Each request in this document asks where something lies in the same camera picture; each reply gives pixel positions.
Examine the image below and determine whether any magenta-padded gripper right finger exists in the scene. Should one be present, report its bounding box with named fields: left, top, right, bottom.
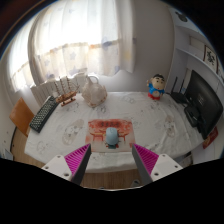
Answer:
left=131, top=143, right=183, bottom=186

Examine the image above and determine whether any white wall shelf unit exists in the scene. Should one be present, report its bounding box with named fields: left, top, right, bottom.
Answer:
left=166, top=9, right=224, bottom=88

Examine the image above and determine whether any cartoon boy figure clock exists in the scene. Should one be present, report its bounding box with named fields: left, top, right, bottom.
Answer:
left=146, top=73, right=167, bottom=101

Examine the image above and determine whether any light blue computer mouse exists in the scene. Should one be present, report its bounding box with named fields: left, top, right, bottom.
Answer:
left=104, top=127, right=120, bottom=148

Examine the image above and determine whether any white ceramic jug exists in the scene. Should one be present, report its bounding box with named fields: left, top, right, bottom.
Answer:
left=81, top=75, right=108, bottom=108

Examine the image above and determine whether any black keyboard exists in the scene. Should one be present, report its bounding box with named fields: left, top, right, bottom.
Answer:
left=28, top=95, right=60, bottom=134

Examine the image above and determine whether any wooden model sailing ship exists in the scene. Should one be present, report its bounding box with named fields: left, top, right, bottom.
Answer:
left=53, top=75, right=81, bottom=107

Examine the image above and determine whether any red paper packet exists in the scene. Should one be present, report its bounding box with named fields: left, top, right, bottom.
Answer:
left=202, top=126, right=219, bottom=150

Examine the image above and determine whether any black computer monitor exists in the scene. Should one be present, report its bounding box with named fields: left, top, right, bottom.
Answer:
left=184, top=69, right=224, bottom=140

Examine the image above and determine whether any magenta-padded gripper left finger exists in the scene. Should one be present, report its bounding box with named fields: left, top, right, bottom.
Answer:
left=41, top=143, right=92, bottom=186

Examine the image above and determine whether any white star-print curtain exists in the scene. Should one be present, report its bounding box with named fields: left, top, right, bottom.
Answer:
left=28, top=0, right=138, bottom=86

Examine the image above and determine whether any black router with antennas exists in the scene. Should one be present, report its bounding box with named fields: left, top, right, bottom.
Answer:
left=169, top=76, right=189, bottom=104

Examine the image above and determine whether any orange wooden chair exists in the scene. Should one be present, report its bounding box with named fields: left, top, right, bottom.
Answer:
left=8, top=97, right=35, bottom=138

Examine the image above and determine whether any black desk device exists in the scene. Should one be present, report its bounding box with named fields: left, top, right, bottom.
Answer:
left=184, top=104, right=203, bottom=128

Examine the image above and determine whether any white printed tablecloth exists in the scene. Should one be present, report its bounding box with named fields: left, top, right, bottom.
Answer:
left=23, top=91, right=205, bottom=174

